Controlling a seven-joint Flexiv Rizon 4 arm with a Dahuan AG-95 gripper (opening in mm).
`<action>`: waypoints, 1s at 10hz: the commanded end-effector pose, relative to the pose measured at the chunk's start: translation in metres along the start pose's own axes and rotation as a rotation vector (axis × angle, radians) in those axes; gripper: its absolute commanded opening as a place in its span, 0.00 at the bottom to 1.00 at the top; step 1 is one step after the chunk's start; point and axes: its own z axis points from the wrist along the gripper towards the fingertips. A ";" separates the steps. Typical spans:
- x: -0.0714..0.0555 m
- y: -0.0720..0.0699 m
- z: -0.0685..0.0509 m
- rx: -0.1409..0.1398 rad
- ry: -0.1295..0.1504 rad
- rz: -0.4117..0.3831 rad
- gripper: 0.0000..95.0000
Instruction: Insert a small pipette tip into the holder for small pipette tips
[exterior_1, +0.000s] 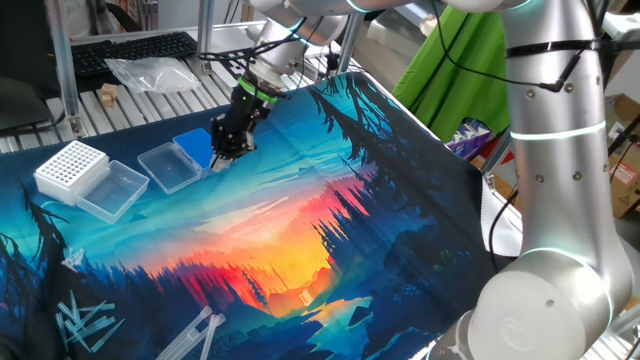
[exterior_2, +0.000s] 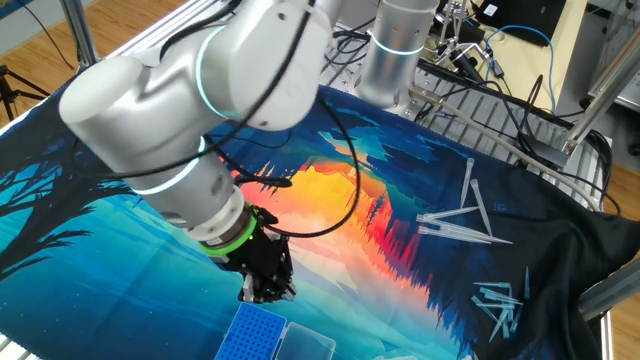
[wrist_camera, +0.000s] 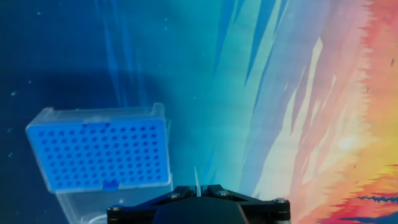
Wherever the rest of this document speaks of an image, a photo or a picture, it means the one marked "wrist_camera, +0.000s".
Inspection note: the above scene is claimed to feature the blue pipette tip rack box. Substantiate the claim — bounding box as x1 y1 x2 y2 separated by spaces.
25 102 174 224

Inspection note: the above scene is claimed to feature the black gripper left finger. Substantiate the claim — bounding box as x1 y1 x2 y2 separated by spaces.
107 185 197 224

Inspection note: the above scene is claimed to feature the small clear pipette tip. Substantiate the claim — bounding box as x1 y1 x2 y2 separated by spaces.
193 166 201 197

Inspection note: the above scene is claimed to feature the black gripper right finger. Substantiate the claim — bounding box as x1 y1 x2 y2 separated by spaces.
201 184 292 224

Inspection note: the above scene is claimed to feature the printed forest sunset cloth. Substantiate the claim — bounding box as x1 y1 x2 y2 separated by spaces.
0 0 398 224

